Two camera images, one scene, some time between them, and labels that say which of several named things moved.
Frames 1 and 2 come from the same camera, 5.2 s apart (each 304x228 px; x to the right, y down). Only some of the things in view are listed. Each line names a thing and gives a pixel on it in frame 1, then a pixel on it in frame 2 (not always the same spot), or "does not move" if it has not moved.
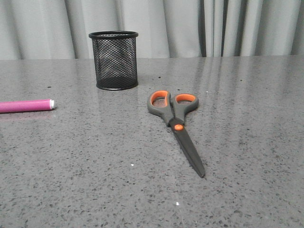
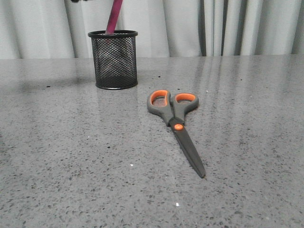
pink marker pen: [27, 105] -> [113, 17]
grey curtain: [53, 29] does not move
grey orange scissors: [173, 109] does not move
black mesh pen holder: [116, 59] does not move
